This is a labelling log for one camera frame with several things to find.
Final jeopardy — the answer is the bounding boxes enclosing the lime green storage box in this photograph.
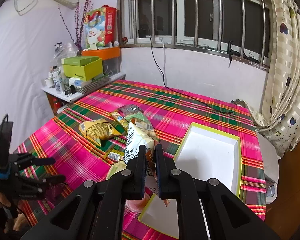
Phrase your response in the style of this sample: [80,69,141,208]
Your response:
[62,56,103,81]

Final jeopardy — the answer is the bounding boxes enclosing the white cosmetic bottle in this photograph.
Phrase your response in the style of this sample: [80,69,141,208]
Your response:
[52,66,64,94]

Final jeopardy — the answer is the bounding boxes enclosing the black power cable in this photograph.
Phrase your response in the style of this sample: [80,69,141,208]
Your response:
[148,35,234,116]

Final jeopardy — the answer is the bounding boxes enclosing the person's left hand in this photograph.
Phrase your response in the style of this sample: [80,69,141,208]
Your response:
[0,192,30,232]

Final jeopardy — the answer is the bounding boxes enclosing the pale green soup packet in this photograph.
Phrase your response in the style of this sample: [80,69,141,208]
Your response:
[106,161,127,180]

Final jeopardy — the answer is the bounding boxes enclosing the short yellow snack bar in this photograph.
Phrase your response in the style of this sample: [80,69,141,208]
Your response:
[110,111,129,132]

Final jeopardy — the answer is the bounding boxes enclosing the purple snack packet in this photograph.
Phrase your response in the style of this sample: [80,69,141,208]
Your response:
[44,183,67,205]

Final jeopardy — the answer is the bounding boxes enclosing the clear bag of puffs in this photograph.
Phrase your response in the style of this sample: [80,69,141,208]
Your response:
[125,112,159,142]

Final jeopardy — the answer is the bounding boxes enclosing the wooden wardrobe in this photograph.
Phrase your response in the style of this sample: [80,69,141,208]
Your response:
[265,142,300,239]

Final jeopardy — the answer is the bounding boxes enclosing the yellow chips bag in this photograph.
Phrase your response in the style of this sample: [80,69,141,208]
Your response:
[78,118,127,146]

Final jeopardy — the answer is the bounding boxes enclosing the white charging cable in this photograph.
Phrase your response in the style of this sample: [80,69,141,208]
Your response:
[159,37,167,87]

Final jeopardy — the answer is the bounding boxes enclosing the long yellow snack bar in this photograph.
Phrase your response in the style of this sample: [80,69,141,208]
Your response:
[106,149,125,163]

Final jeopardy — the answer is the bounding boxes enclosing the purple dried flower branches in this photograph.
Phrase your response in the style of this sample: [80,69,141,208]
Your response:
[58,0,93,55]

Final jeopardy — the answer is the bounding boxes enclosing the orange white snack packet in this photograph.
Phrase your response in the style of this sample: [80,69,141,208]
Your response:
[123,121,171,208]

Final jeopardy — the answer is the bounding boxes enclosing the white side shelf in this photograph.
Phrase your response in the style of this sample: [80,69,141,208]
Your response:
[41,73,126,104]

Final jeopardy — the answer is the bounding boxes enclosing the lime green cardboard tray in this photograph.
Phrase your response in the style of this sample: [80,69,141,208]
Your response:
[138,122,242,238]

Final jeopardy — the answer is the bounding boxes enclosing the orange lidded plastic bin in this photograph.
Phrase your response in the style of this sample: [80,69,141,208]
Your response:
[82,47,121,76]

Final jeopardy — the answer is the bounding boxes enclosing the heart patterned curtain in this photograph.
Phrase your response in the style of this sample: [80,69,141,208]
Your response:
[233,0,300,157]

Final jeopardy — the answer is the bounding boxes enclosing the dark clear snack packet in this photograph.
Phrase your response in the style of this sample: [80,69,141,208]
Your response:
[116,104,143,117]

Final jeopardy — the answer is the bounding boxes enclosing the metal window bars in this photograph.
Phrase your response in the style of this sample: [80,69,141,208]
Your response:
[117,0,271,67]

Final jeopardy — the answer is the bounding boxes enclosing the pink jelly cup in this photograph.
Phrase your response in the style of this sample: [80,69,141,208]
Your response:
[126,192,150,213]

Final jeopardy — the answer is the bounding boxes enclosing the pink plaid tablecloth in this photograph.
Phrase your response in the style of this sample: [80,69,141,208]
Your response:
[17,80,266,219]

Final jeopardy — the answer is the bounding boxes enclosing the striped black white box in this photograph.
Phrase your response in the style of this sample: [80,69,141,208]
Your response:
[75,75,110,94]

